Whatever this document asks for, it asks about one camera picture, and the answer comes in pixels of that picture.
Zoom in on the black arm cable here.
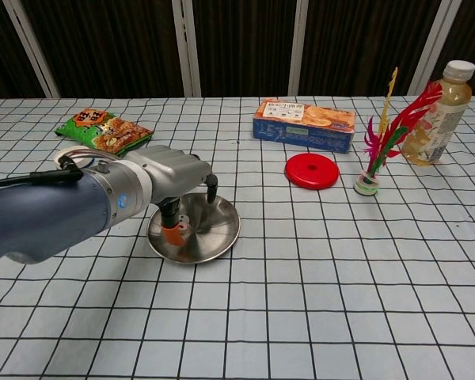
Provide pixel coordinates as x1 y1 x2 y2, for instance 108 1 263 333
0 155 85 192

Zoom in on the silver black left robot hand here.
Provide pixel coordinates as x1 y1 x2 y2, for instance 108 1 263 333
124 144 219 247

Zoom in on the checkered tablecloth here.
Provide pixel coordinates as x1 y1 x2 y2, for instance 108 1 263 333
0 94 475 380

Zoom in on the blue orange biscuit box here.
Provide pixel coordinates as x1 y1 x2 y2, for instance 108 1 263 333
252 97 356 154

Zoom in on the tea drink bottle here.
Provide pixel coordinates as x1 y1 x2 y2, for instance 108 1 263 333
401 59 475 167

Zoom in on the silver metal plate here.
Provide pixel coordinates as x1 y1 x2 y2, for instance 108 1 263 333
146 192 242 265

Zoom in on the white metal frame post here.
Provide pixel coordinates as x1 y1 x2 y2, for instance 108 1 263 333
408 0 462 97
2 0 61 99
171 0 202 97
287 0 310 97

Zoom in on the red plastic disc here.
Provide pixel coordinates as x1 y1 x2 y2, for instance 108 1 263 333
284 153 340 192

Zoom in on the green snack bag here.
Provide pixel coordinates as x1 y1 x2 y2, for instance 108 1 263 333
55 107 155 156

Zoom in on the colourful feather shuttlecock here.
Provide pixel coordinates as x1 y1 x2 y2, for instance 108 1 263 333
353 66 444 197

